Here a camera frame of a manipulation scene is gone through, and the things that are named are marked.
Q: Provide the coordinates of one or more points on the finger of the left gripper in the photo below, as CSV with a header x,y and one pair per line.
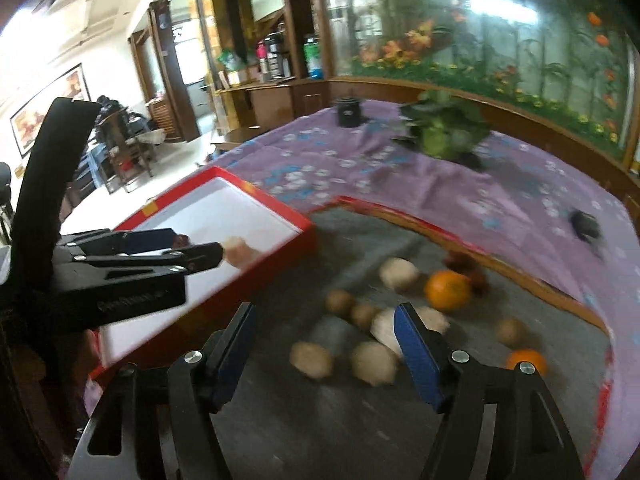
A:
x,y
125,240
114,260

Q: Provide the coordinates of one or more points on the wooden chair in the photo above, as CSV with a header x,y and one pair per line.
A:
x,y
125,152

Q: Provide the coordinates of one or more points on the framed wall painting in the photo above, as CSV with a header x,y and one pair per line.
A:
x,y
27,120

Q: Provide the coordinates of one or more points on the red white tray box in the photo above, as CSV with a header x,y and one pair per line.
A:
x,y
210,206

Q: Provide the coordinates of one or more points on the square beige cake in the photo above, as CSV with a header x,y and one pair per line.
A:
x,y
433,320

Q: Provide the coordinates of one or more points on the beige cake piece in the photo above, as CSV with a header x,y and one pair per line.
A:
x,y
238,253

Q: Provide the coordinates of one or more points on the pink bottle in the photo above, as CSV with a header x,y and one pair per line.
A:
x,y
262,58

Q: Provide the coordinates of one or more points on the green leafy vegetable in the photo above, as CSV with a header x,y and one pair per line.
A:
x,y
445,127

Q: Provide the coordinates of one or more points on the black cylindrical container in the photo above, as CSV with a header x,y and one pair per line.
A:
x,y
348,111

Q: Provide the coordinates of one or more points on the hexagonal beige cake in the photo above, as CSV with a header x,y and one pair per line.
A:
x,y
312,360

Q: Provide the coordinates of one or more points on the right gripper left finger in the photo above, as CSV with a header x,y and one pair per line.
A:
x,y
199,384

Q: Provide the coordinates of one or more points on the orange mandarin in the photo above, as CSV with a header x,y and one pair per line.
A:
x,y
530,356
448,291

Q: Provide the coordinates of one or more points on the brown kiwi fruit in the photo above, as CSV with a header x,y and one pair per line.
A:
x,y
339,302
362,316
511,332

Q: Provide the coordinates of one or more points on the dark red jujube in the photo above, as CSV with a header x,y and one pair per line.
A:
x,y
479,282
459,262

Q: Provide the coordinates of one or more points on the beige cake in tray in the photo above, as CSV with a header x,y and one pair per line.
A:
x,y
374,364

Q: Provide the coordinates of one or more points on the black coffee thermos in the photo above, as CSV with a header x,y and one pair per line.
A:
x,y
277,56

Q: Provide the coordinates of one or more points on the large white cake block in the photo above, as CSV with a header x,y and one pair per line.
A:
x,y
382,330

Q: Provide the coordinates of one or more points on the green blue water bottle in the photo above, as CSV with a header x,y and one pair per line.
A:
x,y
313,57

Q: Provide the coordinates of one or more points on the purple floral tablecloth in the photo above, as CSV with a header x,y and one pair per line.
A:
x,y
516,209

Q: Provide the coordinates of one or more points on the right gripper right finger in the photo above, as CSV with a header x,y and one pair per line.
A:
x,y
457,387

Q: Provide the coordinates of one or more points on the small black device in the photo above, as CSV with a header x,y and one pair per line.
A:
x,y
585,226

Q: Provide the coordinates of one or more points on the beige cake cube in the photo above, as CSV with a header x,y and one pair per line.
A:
x,y
398,273

